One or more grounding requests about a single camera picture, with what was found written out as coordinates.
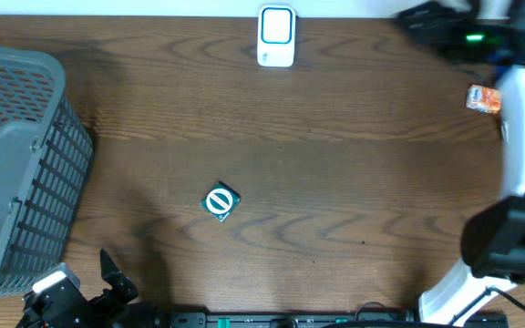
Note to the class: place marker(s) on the grey plastic mesh basket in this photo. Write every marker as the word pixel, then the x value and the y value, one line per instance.
pixel 46 156

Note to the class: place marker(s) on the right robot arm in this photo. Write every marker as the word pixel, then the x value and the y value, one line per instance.
pixel 492 247

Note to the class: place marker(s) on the green small box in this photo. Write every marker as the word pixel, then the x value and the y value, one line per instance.
pixel 221 201

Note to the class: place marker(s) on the orange small box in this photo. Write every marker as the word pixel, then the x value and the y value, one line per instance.
pixel 483 99

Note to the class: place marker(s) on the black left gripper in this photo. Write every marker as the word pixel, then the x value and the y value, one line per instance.
pixel 111 307

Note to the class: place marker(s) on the white barcode scanner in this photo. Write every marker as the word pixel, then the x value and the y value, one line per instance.
pixel 276 36

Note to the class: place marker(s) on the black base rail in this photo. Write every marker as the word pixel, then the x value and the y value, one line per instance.
pixel 368 317

